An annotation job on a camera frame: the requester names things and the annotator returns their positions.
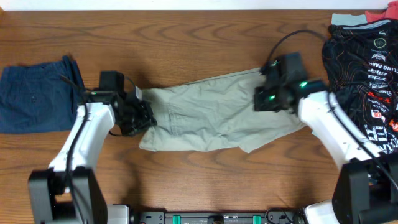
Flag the khaki cargo shorts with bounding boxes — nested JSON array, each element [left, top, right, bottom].
[[139, 68, 305, 152]]

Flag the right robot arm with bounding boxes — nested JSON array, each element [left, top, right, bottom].
[[254, 52, 397, 224]]

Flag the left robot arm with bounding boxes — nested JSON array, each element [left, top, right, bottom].
[[28, 71, 157, 224]]

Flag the black printed cycling jersey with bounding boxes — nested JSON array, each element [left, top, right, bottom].
[[322, 19, 397, 154]]

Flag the light blue cloth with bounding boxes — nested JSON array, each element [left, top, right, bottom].
[[331, 13, 367, 26]]

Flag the folded navy blue shorts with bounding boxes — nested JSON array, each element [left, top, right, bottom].
[[1, 55, 84, 134]]

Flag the red cloth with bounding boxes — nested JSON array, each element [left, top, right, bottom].
[[365, 1, 398, 22]]

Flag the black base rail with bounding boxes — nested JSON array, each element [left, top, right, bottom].
[[129, 208, 307, 224]]

